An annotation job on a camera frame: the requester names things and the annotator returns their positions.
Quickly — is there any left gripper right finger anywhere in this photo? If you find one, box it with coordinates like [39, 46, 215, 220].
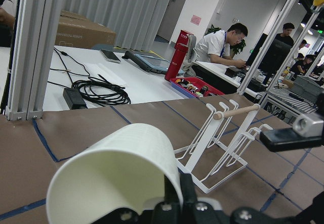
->
[180, 173, 197, 204]

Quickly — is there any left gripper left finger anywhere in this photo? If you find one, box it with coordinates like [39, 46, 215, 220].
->
[164, 175, 182, 210]

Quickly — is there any white ikea cup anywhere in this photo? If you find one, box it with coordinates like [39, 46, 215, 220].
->
[46, 123, 183, 223]

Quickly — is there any red parts tray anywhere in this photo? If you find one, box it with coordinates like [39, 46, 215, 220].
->
[170, 77, 224, 98]

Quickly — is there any blue teach pendant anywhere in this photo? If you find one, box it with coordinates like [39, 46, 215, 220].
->
[122, 51, 170, 74]

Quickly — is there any black power adapter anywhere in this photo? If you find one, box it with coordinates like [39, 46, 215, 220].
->
[63, 88, 87, 110]

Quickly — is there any red thermos bottle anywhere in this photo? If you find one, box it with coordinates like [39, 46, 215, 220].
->
[165, 30, 191, 81]

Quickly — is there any man in white shirt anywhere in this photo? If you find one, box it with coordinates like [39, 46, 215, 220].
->
[194, 23, 248, 68]

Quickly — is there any smartphone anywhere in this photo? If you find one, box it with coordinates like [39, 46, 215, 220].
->
[100, 49, 120, 63]

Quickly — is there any black monitor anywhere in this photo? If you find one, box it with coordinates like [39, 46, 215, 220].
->
[246, 33, 293, 74]

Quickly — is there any cardboard box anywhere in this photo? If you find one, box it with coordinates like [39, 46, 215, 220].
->
[55, 10, 116, 50]

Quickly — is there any white wire cup rack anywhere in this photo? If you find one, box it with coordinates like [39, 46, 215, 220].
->
[174, 100, 272, 194]

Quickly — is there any coiled black cable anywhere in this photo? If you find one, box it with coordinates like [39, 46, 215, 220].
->
[71, 74, 132, 107]

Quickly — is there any aluminium frame post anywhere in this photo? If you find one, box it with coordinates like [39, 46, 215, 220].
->
[5, 0, 64, 121]

